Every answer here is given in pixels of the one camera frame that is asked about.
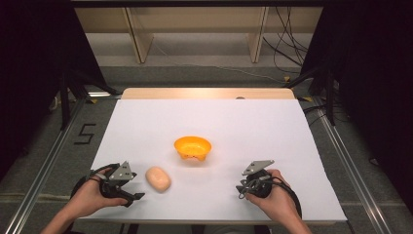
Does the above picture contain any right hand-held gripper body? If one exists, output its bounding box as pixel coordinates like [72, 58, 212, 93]
[241, 159, 277, 200]

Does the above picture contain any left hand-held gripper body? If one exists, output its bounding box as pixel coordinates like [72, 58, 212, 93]
[98, 161, 138, 199]

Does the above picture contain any person's right hand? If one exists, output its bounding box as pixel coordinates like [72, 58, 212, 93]
[244, 168, 302, 226]

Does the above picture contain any person's left hand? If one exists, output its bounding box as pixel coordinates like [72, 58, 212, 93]
[65, 167, 130, 219]

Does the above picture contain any beige potato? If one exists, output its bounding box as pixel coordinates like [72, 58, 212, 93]
[144, 166, 172, 194]

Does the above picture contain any orange plastic bowl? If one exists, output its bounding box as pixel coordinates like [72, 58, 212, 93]
[173, 136, 213, 163]

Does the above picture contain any white table sheet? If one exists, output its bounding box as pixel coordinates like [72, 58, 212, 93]
[78, 98, 348, 224]

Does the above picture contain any black metal stand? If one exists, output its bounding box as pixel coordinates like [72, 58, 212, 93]
[58, 68, 123, 132]
[286, 63, 338, 127]

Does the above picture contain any black curtain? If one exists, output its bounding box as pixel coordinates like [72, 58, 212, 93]
[0, 0, 109, 180]
[300, 0, 413, 209]

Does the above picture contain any light wooden desk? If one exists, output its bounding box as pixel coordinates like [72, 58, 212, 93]
[74, 6, 324, 64]

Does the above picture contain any aluminium floor rail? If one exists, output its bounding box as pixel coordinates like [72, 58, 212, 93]
[312, 97, 394, 234]
[3, 97, 87, 234]

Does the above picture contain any black floor cable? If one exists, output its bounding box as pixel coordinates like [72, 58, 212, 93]
[303, 102, 329, 127]

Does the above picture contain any bundle of black cables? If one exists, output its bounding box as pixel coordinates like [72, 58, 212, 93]
[262, 6, 310, 75]

